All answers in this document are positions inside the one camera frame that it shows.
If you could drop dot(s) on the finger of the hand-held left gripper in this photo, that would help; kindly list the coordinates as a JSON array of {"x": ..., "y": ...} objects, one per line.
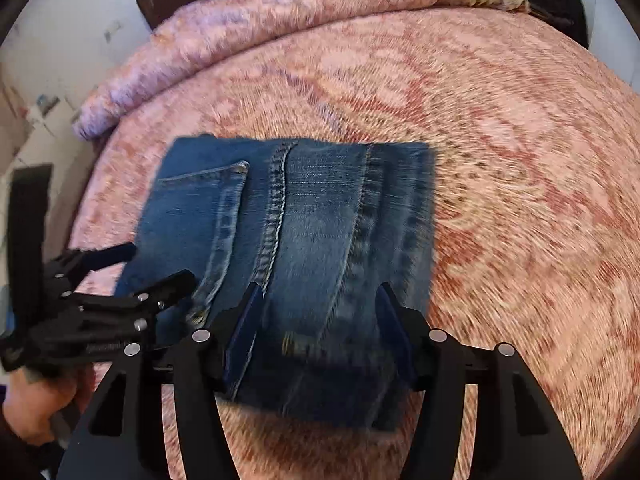
[
  {"x": 115, "y": 256},
  {"x": 170, "y": 285}
]

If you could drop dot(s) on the person's left forearm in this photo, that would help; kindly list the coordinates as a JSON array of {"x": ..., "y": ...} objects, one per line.
[{"x": 15, "y": 455}]

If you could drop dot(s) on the pink fuzzy blanket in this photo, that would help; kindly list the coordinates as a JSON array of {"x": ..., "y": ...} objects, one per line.
[{"x": 250, "y": 25}]

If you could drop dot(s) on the pink patterned bedspread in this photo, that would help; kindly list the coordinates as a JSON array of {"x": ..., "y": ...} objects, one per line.
[{"x": 500, "y": 160}]

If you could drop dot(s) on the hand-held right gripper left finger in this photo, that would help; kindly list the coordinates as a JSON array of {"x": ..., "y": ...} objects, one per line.
[{"x": 245, "y": 340}]

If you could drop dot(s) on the person's left hand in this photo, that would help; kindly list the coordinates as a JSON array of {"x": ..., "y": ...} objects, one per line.
[{"x": 35, "y": 405}]

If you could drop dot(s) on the blue denim pants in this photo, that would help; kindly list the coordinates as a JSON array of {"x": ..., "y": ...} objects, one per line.
[{"x": 310, "y": 210}]

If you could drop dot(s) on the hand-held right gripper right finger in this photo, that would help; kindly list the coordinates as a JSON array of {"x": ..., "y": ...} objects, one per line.
[{"x": 395, "y": 335}]

